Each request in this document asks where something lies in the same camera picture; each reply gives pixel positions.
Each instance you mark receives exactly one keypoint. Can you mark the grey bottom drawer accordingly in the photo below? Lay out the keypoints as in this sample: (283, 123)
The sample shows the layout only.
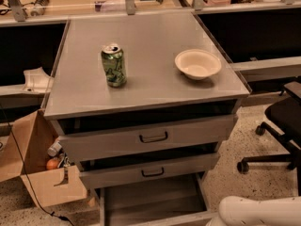
(173, 201)

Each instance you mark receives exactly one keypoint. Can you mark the grey drawer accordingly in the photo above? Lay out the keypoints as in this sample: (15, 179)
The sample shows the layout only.
(173, 201)
(147, 138)
(148, 171)

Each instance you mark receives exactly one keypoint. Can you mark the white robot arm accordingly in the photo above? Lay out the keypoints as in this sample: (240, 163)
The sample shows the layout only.
(238, 211)

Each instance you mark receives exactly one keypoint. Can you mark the grey drawer cabinet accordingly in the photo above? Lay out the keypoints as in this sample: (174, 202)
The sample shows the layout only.
(81, 101)

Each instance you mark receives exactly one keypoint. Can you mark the grey top drawer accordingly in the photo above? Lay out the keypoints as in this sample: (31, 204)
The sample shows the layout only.
(147, 138)

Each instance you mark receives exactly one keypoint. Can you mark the grey middle drawer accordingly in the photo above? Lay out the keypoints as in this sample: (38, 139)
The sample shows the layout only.
(148, 171)

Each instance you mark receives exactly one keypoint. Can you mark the white bowl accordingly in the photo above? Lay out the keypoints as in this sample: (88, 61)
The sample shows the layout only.
(198, 64)

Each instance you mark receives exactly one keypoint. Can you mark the green soda can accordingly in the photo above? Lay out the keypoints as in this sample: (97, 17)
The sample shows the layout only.
(113, 64)

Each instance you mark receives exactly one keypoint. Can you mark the white bottle in box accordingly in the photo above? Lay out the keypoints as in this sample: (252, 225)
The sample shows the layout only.
(54, 149)

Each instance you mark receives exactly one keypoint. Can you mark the orange fruit in box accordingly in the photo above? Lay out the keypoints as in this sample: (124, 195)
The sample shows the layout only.
(52, 164)

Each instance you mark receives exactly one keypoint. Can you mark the black office chair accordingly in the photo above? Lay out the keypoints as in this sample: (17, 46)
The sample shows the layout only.
(286, 115)

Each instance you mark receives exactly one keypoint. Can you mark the brown cardboard box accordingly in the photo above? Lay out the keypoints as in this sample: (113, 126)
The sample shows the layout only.
(25, 155)

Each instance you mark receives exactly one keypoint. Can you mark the black white handheld device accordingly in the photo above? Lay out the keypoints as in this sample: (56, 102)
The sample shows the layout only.
(39, 7)

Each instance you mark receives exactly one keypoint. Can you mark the white bracket on shelf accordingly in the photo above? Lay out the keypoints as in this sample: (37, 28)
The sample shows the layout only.
(37, 81)

